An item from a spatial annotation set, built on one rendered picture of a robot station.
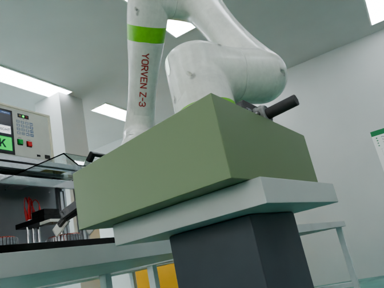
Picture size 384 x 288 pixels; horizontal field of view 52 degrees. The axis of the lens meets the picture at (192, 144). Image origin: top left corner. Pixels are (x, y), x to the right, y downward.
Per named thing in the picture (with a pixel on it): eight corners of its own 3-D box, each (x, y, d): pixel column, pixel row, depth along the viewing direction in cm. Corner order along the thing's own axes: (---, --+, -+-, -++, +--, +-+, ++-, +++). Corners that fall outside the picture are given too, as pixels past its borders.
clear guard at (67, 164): (128, 172, 142) (125, 156, 144) (78, 165, 121) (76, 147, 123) (64, 195, 156) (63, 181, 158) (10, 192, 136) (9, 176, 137)
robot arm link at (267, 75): (307, 68, 88) (217, -23, 124) (244, 66, 81) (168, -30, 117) (284, 114, 96) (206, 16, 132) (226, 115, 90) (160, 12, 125)
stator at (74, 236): (90, 242, 129) (89, 231, 130) (64, 244, 120) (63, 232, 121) (66, 249, 134) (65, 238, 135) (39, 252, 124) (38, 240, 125)
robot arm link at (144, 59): (126, 41, 113) (164, 45, 114) (128, 36, 123) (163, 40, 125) (120, 156, 126) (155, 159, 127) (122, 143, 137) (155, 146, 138)
